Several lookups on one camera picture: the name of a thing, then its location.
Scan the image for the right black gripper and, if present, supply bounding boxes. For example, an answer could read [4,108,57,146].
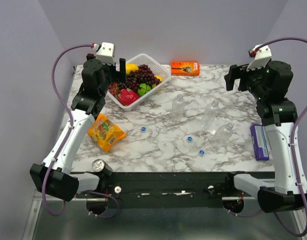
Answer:
[224,61,269,101]

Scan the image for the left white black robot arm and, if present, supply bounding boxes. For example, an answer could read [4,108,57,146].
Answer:
[29,54,126,202]

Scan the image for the dark purple grape bunch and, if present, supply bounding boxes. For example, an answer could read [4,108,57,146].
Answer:
[126,64,157,92]

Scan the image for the orange razor box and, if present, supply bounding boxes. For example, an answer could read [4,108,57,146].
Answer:
[170,61,200,76]

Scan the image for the orange snack bag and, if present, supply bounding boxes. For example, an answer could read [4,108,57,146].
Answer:
[87,113,126,153]

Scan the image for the red grape bunch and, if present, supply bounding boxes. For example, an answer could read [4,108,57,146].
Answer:
[108,82,122,98]

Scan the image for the purple box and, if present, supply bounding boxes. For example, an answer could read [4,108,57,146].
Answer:
[249,123,270,161]

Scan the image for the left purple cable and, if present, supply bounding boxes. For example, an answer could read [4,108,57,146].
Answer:
[40,43,95,217]

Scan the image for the clear plastic bottle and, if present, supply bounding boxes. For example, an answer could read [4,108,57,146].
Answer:
[200,100,220,130]
[171,94,186,118]
[210,122,234,145]

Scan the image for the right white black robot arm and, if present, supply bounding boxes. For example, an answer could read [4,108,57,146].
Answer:
[223,60,307,213]

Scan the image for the purple cable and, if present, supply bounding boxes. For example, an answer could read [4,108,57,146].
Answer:
[253,37,307,237]
[40,43,95,217]

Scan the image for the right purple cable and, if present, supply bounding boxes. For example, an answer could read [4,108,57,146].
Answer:
[253,37,307,237]

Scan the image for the red dragon fruit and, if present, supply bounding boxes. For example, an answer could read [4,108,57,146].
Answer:
[117,88,139,106]

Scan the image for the yellow mango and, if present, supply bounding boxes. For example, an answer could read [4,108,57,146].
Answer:
[125,63,139,75]

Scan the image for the small yellow lemon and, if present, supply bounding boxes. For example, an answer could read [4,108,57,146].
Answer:
[151,75,163,89]

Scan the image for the white plastic basket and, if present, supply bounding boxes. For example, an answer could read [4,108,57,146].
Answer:
[106,53,171,112]

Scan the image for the silver can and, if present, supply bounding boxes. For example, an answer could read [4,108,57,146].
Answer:
[91,159,113,176]

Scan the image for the black mounting rail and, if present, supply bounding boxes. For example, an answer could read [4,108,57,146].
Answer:
[73,171,277,210]

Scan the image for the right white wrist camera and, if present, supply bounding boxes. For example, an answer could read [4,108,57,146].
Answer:
[246,44,272,72]

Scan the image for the green toy fruit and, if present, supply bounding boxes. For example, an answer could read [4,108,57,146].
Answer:
[137,83,152,97]

